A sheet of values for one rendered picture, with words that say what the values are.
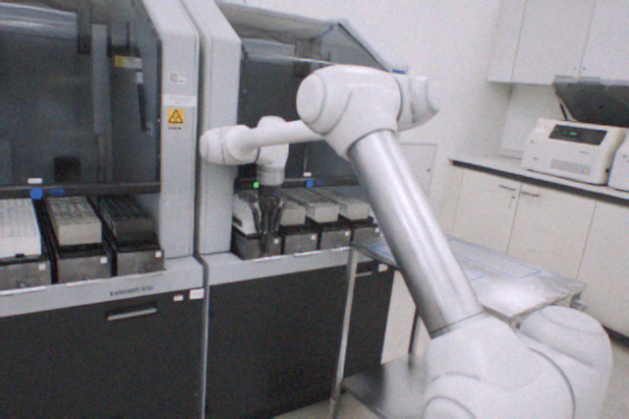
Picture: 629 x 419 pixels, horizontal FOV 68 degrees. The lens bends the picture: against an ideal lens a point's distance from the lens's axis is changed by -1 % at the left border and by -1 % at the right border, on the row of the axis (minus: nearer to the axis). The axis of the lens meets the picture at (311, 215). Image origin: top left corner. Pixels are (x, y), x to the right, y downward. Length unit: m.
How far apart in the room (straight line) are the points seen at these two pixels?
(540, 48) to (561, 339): 3.21
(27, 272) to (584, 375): 1.28
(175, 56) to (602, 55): 2.90
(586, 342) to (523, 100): 3.57
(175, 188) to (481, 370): 1.08
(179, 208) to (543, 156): 2.59
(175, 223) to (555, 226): 2.58
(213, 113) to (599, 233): 2.52
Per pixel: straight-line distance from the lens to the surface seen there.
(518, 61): 4.03
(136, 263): 1.47
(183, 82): 1.49
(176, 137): 1.50
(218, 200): 1.59
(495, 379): 0.76
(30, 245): 1.45
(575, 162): 3.40
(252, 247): 1.59
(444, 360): 0.78
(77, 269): 1.44
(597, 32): 3.77
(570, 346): 0.90
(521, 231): 3.60
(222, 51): 1.54
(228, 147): 1.36
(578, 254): 3.42
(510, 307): 1.33
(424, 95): 1.01
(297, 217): 1.73
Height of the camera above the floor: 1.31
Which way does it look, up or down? 15 degrees down
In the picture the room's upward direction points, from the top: 6 degrees clockwise
